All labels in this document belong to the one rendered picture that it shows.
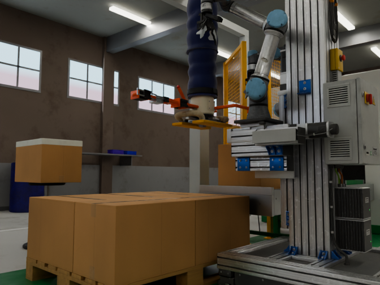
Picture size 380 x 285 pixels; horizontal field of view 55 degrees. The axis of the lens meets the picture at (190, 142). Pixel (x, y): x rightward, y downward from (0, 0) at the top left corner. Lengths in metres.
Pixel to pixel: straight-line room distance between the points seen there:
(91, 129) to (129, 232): 6.92
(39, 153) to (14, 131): 4.38
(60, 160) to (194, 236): 1.74
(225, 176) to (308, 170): 0.91
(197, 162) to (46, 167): 1.58
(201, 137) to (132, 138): 5.54
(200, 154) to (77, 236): 2.17
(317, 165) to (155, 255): 1.07
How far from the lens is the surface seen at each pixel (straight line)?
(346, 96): 2.22
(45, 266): 2.60
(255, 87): 2.18
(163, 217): 2.13
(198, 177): 4.08
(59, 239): 2.42
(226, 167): 3.02
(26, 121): 8.07
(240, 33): 6.61
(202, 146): 4.10
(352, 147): 2.18
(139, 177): 9.62
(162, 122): 10.29
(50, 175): 3.59
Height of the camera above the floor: 0.71
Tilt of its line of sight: 5 degrees up
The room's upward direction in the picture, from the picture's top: straight up
